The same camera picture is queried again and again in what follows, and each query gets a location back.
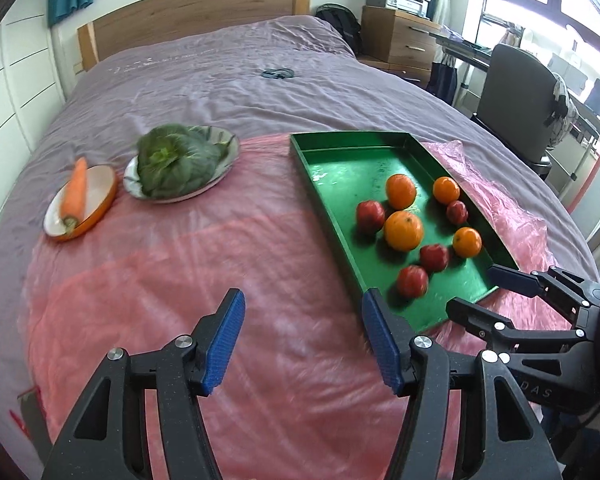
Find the orange cluster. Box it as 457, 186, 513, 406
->
386, 174, 417, 210
384, 210, 424, 252
452, 226, 482, 259

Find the small red apple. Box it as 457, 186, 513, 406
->
445, 200, 468, 226
419, 244, 450, 273

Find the red tomato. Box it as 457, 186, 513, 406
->
396, 264, 429, 298

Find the small red apple back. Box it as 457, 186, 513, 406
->
445, 200, 468, 226

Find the smartphone in red case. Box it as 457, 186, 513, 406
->
18, 386, 53, 464

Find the green rectangular tray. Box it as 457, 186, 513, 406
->
290, 131, 518, 332

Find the pink plastic sheet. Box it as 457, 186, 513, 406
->
26, 132, 558, 479

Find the grey office chair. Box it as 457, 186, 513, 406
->
471, 44, 579, 179

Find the dark blue bag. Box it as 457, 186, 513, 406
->
426, 54, 457, 105

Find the orange carrot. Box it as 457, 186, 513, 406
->
59, 157, 88, 234

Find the cluttered desk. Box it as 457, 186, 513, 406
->
431, 32, 600, 143

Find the orange oval dish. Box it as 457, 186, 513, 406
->
43, 164, 118, 242

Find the white round plate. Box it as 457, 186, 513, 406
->
123, 124, 239, 204

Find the wooden drawer cabinet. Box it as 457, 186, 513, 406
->
361, 6, 441, 89

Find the green leafy cabbage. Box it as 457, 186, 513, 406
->
136, 124, 228, 200

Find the black backpack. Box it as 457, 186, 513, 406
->
315, 3, 363, 55

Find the white wardrobe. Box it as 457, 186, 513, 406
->
0, 0, 65, 217

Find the wooden headboard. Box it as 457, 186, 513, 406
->
76, 0, 310, 70

